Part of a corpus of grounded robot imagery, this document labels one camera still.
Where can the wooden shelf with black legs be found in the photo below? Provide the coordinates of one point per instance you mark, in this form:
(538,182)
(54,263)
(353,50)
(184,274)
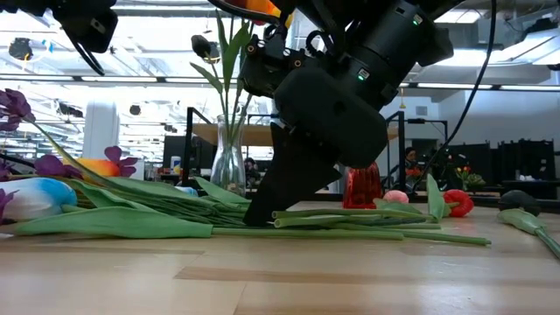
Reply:
(201,133)

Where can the small orange flower bouquet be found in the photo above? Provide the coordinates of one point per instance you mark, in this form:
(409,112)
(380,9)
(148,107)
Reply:
(463,170)

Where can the person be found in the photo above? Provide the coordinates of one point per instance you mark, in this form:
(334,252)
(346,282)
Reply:
(410,157)
(251,168)

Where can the small green plant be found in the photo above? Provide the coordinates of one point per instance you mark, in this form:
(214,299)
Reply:
(474,181)

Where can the red glass vase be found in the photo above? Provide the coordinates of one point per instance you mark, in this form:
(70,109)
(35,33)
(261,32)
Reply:
(363,188)

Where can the white and blue tulip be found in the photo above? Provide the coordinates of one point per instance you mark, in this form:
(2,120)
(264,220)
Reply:
(35,197)
(188,191)

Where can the long ceiling light bar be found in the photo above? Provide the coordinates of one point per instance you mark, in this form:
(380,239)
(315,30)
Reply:
(131,79)

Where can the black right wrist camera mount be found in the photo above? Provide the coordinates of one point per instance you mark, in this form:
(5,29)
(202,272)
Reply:
(267,65)

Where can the clear glass vase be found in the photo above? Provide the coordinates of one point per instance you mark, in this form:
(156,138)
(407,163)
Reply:
(228,170)

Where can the pink tulip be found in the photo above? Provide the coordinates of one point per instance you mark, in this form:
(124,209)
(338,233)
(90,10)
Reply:
(396,197)

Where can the white column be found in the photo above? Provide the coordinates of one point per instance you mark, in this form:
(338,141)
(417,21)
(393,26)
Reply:
(101,127)

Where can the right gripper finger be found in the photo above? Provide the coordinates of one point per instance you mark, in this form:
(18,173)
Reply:
(289,175)

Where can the black tulip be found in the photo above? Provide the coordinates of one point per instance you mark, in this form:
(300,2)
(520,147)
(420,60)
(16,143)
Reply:
(518,200)
(200,45)

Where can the red tulip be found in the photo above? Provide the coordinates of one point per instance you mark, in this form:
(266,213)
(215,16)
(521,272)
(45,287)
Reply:
(459,203)

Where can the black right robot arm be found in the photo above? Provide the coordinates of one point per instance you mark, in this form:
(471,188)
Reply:
(394,39)

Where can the purple flower bunch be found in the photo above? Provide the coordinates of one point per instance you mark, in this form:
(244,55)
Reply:
(15,107)

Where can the black round ceiling speaker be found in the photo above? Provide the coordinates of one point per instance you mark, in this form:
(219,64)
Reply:
(215,54)
(20,48)

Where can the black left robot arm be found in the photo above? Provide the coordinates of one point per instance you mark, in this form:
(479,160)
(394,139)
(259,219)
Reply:
(22,4)

